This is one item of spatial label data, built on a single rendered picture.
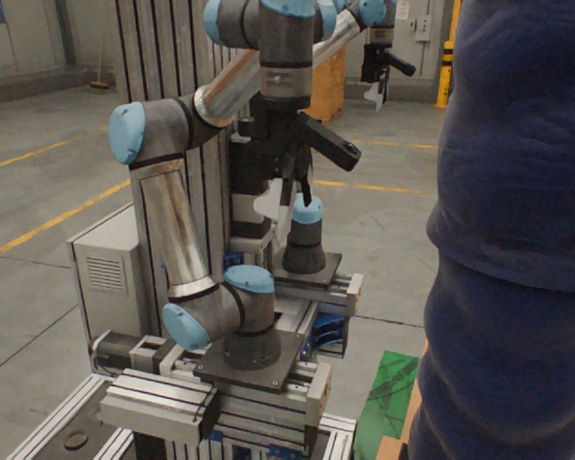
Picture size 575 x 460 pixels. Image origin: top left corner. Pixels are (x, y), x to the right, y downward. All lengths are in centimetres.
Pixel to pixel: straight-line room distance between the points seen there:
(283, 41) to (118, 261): 92
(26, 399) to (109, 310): 149
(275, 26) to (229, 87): 32
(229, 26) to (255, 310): 64
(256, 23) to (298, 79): 9
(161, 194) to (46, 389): 209
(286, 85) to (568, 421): 53
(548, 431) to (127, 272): 112
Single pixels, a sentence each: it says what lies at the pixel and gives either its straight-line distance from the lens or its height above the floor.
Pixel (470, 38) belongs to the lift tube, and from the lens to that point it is 54.
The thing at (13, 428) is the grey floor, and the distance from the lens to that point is 290.
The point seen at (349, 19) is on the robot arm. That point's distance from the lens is 153.
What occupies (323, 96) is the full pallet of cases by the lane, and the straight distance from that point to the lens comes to 831.
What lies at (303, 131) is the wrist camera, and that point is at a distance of 75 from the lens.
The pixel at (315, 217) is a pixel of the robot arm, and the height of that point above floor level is 123.
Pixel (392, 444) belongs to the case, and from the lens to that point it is 125.
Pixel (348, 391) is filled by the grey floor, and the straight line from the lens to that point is 279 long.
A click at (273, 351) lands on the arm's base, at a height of 107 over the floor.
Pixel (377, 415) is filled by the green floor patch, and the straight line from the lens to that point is 268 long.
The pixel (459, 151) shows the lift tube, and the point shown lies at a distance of 55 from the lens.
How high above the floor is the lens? 185
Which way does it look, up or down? 25 degrees down
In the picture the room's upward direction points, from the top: straight up
